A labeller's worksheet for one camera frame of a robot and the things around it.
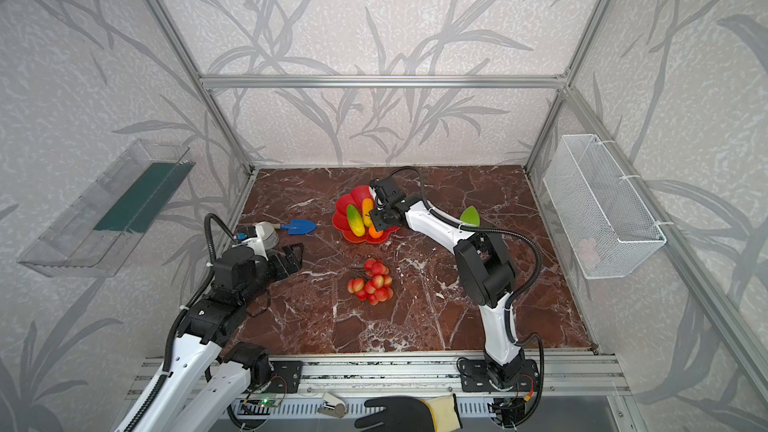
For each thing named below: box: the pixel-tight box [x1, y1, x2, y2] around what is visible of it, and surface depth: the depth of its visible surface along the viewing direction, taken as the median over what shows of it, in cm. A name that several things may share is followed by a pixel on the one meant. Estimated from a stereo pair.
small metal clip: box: [317, 392, 347, 418], surface depth 70 cm
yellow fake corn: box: [362, 198, 374, 228], surface depth 107 cm
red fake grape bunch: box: [347, 258, 394, 306], surface depth 86 cm
